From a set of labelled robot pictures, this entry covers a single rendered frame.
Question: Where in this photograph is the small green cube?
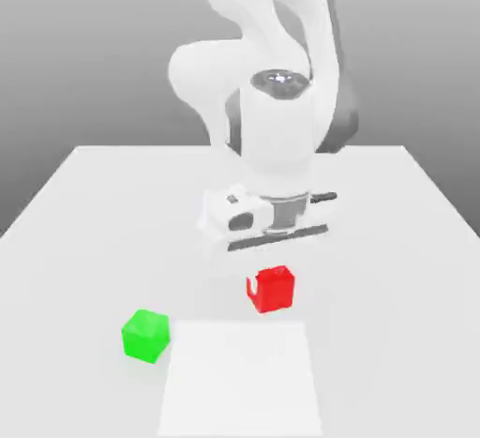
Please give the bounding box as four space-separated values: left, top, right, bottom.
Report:
120 308 172 365

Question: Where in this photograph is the small red cube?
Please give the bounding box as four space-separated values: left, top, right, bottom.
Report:
246 264 296 314

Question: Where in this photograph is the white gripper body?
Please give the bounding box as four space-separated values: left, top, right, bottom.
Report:
223 222 333 273

